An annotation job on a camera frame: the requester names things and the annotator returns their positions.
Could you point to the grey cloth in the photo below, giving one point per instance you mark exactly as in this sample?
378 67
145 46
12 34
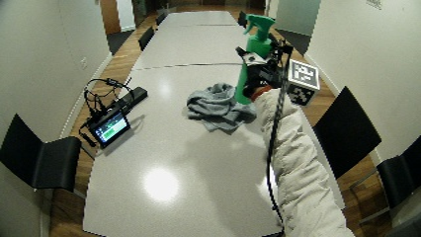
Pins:
217 107

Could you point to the white marker cube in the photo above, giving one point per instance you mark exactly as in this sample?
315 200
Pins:
303 79

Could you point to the black bar camera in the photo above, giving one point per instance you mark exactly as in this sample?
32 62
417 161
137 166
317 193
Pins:
129 98

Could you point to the small screen device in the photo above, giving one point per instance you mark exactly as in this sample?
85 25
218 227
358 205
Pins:
109 128

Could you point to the black chair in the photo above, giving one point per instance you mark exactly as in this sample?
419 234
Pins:
160 18
346 131
242 18
38 154
401 171
145 37

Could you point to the green spray bottle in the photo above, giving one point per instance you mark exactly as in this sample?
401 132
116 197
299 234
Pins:
256 44

